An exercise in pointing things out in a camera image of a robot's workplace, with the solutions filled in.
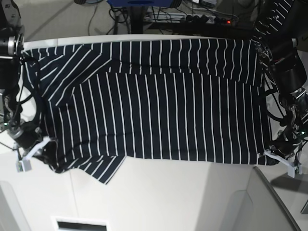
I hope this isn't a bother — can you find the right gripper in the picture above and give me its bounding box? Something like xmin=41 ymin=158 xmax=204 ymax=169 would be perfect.
xmin=9 ymin=122 xmax=43 ymax=151

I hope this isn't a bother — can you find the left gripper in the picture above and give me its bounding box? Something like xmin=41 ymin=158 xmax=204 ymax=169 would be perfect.
xmin=269 ymin=134 xmax=301 ymax=160

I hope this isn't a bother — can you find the navy white striped t-shirt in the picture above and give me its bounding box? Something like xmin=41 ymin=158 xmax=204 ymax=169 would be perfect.
xmin=22 ymin=0 xmax=296 ymax=185

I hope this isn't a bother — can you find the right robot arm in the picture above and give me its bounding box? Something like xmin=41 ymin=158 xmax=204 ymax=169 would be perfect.
xmin=0 ymin=0 xmax=46 ymax=153

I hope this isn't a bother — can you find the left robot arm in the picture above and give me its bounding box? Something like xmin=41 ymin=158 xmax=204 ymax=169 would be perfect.
xmin=255 ymin=0 xmax=308 ymax=159

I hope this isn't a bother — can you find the grey chair back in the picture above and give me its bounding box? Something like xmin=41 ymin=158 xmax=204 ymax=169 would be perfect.
xmin=195 ymin=164 xmax=300 ymax=231

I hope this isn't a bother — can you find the white slotted box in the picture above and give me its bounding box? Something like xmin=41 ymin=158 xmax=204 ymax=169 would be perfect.
xmin=51 ymin=216 xmax=112 ymax=231

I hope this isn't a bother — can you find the black power strip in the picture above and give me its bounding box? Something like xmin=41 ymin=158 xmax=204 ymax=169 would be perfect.
xmin=144 ymin=12 xmax=237 ymax=26

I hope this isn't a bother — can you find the black table leg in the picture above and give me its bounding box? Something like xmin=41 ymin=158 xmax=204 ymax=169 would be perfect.
xmin=128 ymin=6 xmax=146 ymax=34

